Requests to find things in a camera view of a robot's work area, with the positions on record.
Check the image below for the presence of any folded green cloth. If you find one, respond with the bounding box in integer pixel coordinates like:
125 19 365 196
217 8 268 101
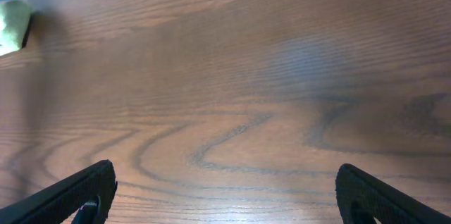
1 0 32 56

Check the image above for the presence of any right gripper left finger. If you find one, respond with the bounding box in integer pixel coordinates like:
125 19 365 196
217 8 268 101
1 160 118 224

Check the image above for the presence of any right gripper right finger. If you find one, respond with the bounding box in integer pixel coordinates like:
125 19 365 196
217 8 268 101
335 163 450 224

